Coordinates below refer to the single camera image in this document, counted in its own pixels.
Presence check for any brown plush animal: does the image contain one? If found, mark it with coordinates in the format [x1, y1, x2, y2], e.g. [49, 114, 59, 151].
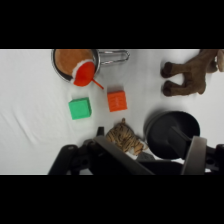
[160, 49, 224, 98]

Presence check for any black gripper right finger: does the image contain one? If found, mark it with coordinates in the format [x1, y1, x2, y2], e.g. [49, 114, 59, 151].
[180, 135, 208, 176]

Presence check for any silver metal saucepan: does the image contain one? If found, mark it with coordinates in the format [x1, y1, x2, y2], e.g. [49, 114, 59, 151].
[50, 49, 131, 84]

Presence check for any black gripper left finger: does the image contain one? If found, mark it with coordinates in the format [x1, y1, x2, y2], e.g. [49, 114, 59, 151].
[91, 134, 156, 176]

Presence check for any orange-red block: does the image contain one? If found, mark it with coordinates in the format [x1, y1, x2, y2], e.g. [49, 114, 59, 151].
[106, 89, 128, 113]

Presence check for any black bowl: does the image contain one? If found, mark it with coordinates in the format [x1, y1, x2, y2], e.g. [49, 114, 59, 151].
[143, 110, 201, 160]

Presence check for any green block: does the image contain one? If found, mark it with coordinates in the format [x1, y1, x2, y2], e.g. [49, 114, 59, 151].
[68, 97, 93, 121]

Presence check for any striped tiger plush toy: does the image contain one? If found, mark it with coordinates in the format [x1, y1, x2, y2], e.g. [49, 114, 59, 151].
[105, 118, 149, 156]

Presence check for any orange cup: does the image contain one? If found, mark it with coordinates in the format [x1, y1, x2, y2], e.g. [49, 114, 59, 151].
[54, 49, 105, 90]

